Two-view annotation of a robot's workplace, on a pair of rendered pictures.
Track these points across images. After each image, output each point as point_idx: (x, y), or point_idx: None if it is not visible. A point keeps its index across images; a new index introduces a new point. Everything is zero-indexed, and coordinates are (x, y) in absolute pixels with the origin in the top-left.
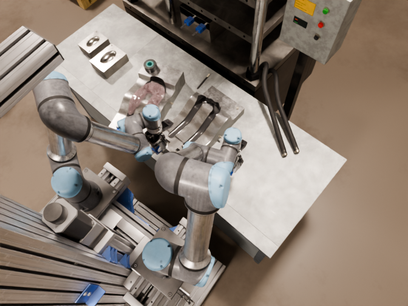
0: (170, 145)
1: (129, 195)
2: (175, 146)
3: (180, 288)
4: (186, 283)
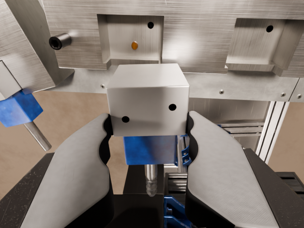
0: (179, 37)
1: (176, 223)
2: (215, 22)
3: (249, 124)
4: (253, 114)
